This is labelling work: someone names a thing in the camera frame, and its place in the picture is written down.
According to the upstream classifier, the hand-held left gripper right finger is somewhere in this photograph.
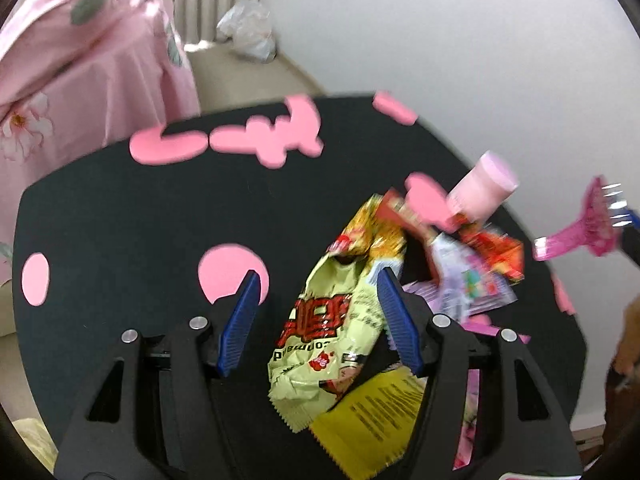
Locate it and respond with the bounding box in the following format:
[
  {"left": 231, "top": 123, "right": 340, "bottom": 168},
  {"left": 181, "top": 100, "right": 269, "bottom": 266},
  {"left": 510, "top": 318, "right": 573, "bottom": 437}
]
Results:
[{"left": 376, "top": 266, "right": 585, "bottom": 480}]

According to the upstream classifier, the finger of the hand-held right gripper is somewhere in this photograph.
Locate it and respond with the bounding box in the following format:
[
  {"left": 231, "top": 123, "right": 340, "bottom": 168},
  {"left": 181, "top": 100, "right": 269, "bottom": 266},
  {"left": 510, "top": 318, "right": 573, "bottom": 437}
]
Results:
[{"left": 612, "top": 203, "right": 640, "bottom": 257}]

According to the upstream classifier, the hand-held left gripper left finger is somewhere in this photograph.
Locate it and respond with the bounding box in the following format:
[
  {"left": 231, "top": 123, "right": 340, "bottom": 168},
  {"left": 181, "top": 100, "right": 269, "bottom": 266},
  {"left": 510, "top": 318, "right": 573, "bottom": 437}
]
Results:
[{"left": 54, "top": 269, "right": 263, "bottom": 480}]

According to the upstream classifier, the purple white packet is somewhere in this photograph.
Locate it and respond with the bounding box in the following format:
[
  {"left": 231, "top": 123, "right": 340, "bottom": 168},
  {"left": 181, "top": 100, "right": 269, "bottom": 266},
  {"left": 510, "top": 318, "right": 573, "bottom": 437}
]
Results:
[{"left": 430, "top": 232, "right": 518, "bottom": 321}]

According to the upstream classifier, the pale yellow snack packet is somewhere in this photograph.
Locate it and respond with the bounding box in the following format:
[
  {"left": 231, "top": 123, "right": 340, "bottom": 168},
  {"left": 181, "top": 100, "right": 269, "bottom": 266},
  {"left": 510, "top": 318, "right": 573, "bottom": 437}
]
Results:
[{"left": 267, "top": 192, "right": 408, "bottom": 434}]

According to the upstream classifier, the bright yellow printed packet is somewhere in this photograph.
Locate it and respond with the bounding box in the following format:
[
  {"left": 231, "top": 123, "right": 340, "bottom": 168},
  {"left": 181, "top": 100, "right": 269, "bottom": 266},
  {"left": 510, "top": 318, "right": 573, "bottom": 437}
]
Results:
[{"left": 309, "top": 364, "right": 426, "bottom": 480}]

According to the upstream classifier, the pink printed packet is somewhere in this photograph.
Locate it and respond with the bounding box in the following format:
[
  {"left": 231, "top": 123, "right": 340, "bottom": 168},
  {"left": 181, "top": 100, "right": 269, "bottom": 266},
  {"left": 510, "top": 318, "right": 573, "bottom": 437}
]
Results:
[{"left": 400, "top": 280, "right": 531, "bottom": 471}]

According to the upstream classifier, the red gold snack packet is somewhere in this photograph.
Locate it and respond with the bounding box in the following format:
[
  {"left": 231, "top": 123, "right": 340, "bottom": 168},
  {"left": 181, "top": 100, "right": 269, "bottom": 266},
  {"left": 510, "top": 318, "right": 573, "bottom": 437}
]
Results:
[{"left": 452, "top": 212, "right": 526, "bottom": 284}]

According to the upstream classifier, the person's right hand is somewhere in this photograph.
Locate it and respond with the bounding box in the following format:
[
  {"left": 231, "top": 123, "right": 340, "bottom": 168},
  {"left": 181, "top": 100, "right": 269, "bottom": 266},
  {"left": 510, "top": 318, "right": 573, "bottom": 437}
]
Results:
[{"left": 612, "top": 295, "right": 640, "bottom": 378}]

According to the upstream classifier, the pink cylindrical bottle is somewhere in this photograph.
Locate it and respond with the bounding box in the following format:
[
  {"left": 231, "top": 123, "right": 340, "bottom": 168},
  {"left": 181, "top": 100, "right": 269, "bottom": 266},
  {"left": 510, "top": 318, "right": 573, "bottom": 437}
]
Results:
[{"left": 446, "top": 151, "right": 520, "bottom": 221}]

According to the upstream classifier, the black pink-printed table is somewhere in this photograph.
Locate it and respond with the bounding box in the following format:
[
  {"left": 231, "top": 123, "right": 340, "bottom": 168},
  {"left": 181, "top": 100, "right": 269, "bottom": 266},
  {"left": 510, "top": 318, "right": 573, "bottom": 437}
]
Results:
[{"left": 12, "top": 91, "right": 589, "bottom": 480}]

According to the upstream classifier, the pink floral bed sheet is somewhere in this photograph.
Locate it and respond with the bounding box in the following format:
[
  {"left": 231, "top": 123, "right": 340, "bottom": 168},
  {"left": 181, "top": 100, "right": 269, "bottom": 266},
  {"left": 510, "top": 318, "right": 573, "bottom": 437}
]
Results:
[{"left": 0, "top": 10, "right": 202, "bottom": 287}]

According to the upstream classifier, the white plastic bag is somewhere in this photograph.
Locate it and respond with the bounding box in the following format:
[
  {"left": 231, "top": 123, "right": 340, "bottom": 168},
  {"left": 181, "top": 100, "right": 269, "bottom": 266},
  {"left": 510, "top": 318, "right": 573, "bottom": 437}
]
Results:
[{"left": 216, "top": 0, "right": 279, "bottom": 64}]

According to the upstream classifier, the pink floral pillow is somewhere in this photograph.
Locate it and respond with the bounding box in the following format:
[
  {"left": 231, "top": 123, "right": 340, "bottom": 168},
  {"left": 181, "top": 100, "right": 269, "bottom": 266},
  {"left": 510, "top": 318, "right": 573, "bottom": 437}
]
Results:
[{"left": 0, "top": 0, "right": 173, "bottom": 61}]

